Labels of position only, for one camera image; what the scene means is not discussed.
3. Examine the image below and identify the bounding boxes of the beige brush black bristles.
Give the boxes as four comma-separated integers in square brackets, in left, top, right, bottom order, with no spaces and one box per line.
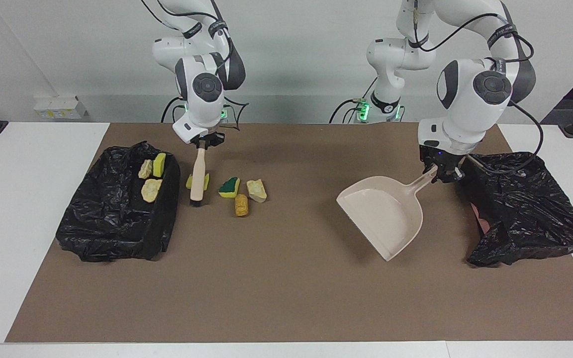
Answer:
[189,141,208,208]

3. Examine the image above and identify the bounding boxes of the yellow notched sponge piece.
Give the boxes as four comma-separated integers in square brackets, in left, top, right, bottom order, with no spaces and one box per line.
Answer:
[186,173,211,191]

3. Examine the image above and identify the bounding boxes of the green and yellow sponge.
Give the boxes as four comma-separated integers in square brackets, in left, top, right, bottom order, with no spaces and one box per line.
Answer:
[218,177,241,199]

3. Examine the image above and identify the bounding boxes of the pale bread chunk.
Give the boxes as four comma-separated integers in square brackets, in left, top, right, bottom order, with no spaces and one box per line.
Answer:
[246,179,268,203]

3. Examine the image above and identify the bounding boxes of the beige plastic dustpan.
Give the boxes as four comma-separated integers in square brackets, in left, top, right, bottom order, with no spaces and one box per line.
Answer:
[336,166,439,262]

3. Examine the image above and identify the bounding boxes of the pink plastic bin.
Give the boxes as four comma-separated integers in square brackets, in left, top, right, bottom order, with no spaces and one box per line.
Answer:
[472,203,492,235]

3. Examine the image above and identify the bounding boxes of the black bag with pink bin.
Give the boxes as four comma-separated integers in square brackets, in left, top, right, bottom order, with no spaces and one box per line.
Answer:
[457,151,573,268]

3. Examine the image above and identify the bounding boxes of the black trash bag bin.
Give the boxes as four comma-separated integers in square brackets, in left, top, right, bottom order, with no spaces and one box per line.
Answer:
[55,141,182,263]

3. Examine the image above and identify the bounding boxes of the brown table mat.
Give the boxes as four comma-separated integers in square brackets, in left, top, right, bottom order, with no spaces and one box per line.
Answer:
[4,122,573,344]

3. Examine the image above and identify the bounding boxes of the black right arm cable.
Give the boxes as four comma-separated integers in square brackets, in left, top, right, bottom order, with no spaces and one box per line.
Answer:
[142,0,250,132]

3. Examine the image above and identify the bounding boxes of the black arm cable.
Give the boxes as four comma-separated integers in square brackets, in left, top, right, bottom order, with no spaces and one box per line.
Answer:
[411,0,545,175]
[142,0,250,132]

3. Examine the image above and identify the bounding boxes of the black base power cable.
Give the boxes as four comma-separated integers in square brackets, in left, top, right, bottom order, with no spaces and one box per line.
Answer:
[329,82,379,124]
[161,96,184,123]

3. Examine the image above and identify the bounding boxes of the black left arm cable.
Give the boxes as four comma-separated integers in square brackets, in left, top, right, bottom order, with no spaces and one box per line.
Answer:
[411,0,545,175]

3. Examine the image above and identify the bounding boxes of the white wall power strip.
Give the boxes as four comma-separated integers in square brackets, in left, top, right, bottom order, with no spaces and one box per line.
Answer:
[33,95,89,120]

